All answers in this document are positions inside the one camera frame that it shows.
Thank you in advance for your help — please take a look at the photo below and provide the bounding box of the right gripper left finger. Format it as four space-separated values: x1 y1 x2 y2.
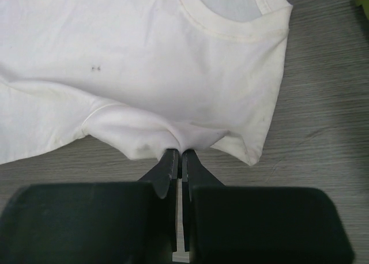
1 149 178 263

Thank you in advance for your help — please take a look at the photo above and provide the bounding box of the cream white t shirt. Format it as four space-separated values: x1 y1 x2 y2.
1 0 293 165

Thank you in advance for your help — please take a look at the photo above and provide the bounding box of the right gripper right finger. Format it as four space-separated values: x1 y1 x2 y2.
182 150 354 263

